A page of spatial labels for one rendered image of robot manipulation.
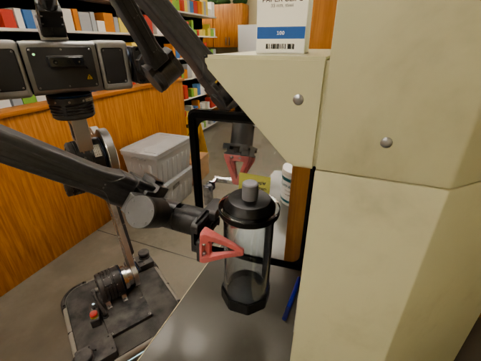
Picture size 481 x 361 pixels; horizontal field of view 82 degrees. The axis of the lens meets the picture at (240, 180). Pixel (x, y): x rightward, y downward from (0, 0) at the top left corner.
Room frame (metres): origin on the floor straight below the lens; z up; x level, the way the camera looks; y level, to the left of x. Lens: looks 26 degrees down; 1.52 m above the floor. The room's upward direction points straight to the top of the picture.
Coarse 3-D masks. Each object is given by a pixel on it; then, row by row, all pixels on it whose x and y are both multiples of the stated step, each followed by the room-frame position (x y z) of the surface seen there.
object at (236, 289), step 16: (224, 208) 0.40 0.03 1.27; (224, 224) 0.40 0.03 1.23; (272, 224) 0.40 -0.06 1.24; (240, 240) 0.37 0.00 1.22; (256, 240) 0.37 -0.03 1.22; (240, 256) 0.37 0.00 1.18; (256, 256) 0.37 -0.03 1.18; (224, 272) 0.41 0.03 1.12; (240, 272) 0.37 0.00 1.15; (256, 272) 0.38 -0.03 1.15; (224, 288) 0.41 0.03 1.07; (240, 288) 0.37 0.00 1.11; (256, 288) 0.38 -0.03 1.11
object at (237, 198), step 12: (252, 180) 0.42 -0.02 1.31; (240, 192) 0.44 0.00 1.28; (252, 192) 0.40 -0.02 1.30; (264, 192) 0.44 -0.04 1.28; (228, 204) 0.40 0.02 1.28; (240, 204) 0.39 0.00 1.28; (252, 204) 0.40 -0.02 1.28; (264, 204) 0.40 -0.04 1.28; (240, 216) 0.38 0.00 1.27; (252, 216) 0.37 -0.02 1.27; (264, 216) 0.38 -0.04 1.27
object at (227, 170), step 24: (216, 144) 0.60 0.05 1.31; (240, 144) 0.59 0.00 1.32; (264, 144) 0.57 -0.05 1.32; (216, 168) 0.60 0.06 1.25; (240, 168) 0.59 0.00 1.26; (264, 168) 0.57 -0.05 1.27; (288, 168) 0.55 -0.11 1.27; (216, 192) 0.60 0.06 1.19; (288, 192) 0.55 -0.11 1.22; (288, 216) 0.55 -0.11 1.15; (288, 240) 0.55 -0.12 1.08
